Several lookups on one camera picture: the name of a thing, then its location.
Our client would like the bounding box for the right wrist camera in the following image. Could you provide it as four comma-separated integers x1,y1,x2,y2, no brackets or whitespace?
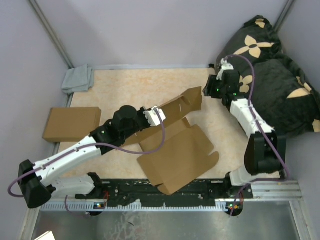
216,58,234,81

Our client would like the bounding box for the aluminium frame rail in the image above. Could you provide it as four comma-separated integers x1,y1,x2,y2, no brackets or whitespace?
39,179,302,215

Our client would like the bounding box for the black floral pillow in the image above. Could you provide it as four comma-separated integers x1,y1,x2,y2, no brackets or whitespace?
215,15,320,137

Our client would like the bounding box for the small closed cardboard box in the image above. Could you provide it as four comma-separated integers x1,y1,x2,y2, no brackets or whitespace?
42,107,102,143

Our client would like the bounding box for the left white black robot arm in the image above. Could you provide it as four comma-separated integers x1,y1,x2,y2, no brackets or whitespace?
15,105,162,209

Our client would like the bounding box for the white paper corner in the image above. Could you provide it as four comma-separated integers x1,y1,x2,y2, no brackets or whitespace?
34,231,56,240

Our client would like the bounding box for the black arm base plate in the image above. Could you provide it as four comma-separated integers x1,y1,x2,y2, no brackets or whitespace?
75,179,241,208

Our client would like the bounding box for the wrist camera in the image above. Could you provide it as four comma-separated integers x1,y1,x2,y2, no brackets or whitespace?
216,58,234,81
143,106,166,127

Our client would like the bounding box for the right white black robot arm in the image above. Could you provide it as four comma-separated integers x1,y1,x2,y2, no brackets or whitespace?
203,70,286,198

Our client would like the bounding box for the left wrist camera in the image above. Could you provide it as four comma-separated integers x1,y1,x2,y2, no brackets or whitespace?
143,106,166,127

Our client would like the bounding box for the grey folded cloth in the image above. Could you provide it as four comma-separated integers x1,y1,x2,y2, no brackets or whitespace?
61,64,94,95

